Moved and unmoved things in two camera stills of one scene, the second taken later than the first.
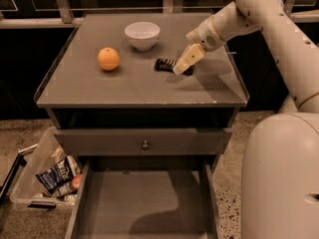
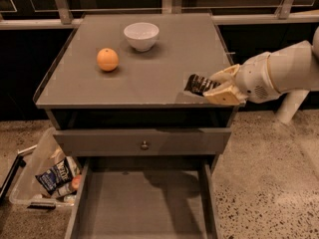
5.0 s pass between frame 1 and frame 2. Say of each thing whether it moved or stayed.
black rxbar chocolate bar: moved
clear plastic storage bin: stayed
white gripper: moved
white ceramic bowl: stayed
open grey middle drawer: stayed
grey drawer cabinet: stayed
